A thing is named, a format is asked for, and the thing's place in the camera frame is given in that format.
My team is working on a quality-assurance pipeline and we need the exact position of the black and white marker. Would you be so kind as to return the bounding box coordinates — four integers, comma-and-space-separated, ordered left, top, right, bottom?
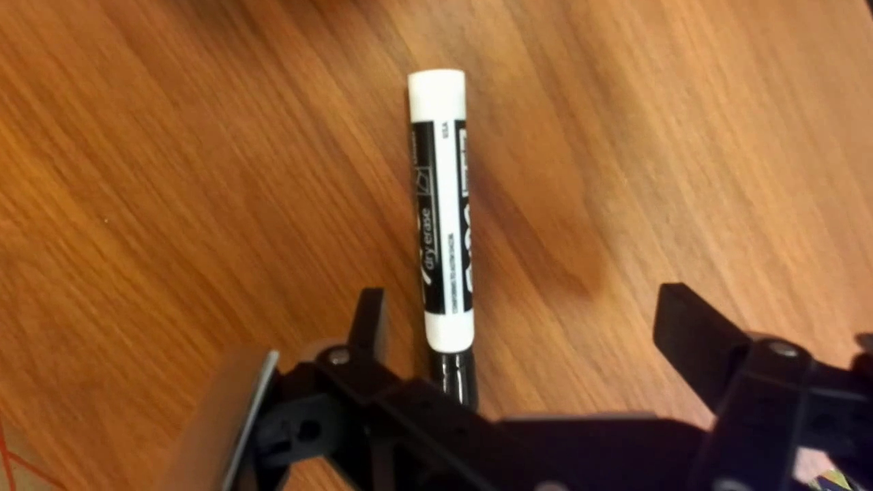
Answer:
406, 67, 477, 406

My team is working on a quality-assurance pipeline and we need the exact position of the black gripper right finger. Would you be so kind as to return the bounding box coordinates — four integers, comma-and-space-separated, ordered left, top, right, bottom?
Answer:
651, 283, 810, 427

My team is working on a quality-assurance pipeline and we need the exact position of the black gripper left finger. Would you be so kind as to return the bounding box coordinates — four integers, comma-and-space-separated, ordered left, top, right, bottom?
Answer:
316, 287, 388, 388

